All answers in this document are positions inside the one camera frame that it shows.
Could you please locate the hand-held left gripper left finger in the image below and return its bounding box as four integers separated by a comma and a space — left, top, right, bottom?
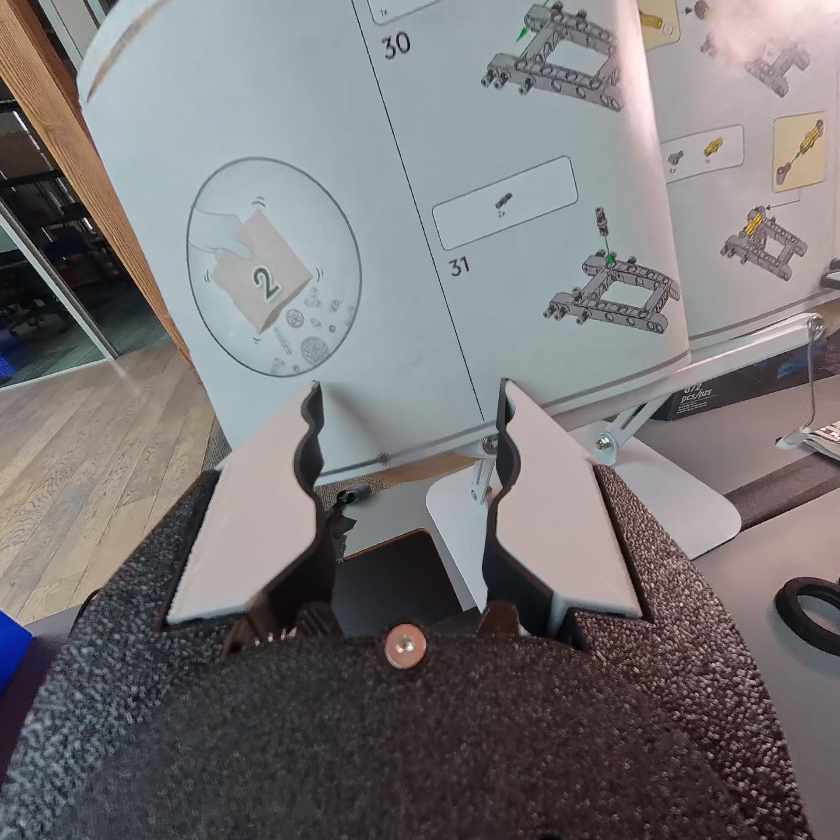
164, 381, 343, 636

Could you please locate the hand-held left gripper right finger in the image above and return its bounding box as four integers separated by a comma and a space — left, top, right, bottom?
481, 377, 644, 637

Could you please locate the instruction booklet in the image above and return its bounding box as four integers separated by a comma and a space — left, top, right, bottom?
77, 0, 840, 476

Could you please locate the grey desk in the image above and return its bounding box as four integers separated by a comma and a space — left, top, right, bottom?
0, 420, 840, 840

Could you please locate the silver book stand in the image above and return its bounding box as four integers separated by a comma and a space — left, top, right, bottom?
425, 311, 840, 613

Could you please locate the toy car box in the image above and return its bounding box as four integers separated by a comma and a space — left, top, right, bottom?
668, 341, 815, 422

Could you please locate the black toy tire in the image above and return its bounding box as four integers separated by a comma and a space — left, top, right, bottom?
774, 576, 840, 657

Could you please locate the blue plastic storage bin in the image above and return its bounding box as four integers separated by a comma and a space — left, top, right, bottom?
0, 607, 35, 698

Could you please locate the sticker sheet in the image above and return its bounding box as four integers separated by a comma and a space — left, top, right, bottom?
776, 420, 840, 462

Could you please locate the wooden pillar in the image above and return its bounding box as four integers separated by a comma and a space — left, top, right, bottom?
0, 0, 201, 378

